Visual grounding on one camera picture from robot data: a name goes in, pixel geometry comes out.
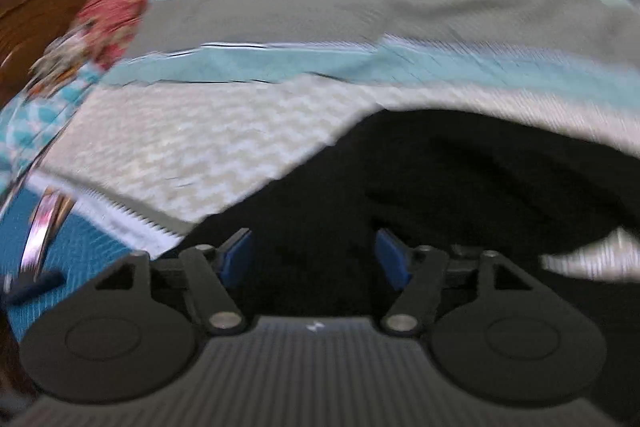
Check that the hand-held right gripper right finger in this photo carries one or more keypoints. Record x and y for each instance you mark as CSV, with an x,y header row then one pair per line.
x,y
392,259

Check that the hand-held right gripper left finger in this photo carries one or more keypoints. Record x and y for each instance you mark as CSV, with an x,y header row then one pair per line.
x,y
236,259

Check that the black pants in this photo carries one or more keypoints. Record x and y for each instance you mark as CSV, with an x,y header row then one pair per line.
x,y
450,182

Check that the striped teal and grey quilt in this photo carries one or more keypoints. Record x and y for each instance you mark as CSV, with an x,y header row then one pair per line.
x,y
225,142

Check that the teal and white patterned cloth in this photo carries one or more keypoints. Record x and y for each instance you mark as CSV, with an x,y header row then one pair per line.
x,y
35,127

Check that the red floral blanket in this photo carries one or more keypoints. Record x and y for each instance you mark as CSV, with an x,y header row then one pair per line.
x,y
110,22

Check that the dark wooden headboard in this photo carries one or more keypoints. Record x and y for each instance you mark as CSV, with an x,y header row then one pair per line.
x,y
40,7

